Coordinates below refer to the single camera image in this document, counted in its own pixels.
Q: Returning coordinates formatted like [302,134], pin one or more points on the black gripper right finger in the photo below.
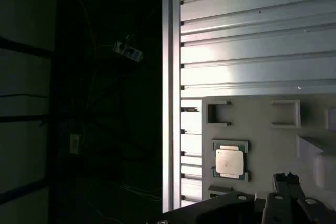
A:
[302,203]

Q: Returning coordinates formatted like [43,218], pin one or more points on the white power strip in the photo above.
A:
[128,51]

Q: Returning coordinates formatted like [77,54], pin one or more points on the black framed shelf unit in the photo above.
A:
[26,77]

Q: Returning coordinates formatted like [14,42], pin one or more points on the white wall socket box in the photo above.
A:
[74,144]

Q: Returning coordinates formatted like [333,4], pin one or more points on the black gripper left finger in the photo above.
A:
[279,208]

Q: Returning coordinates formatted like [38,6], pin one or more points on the grey parts rack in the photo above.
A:
[262,134]

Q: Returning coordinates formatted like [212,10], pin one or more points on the silver CPU green board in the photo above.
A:
[228,162]

